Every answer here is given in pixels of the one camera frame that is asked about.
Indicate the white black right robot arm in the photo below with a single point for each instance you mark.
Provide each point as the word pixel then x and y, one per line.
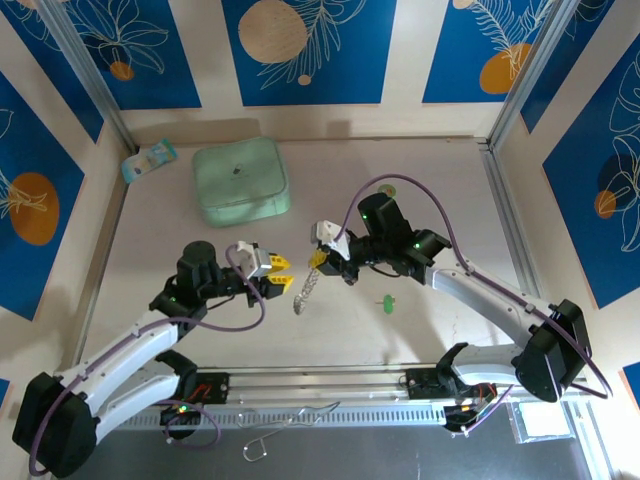
pixel 480 295

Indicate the clear plastic bag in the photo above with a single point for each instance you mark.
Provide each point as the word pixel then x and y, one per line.
pixel 542 422

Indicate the aluminium frame post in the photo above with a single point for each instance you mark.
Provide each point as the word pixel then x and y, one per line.
pixel 91 75
pixel 531 75

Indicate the blue wet wipes packet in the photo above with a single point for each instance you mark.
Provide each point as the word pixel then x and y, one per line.
pixel 147 162

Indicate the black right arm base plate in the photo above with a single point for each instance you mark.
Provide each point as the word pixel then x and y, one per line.
pixel 420 385

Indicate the silver keyring with small rings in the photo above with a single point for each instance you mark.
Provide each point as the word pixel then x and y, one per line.
pixel 305 292

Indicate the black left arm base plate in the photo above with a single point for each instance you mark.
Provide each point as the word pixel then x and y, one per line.
pixel 215 387

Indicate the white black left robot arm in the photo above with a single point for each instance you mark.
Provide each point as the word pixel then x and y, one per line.
pixel 125 345

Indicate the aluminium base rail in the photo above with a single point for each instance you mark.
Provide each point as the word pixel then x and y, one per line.
pixel 310 385

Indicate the aluminium side rail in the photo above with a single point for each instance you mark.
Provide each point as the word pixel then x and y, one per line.
pixel 509 210
pixel 102 250

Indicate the mint green zipper case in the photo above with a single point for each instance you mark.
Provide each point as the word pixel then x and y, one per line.
pixel 235 180

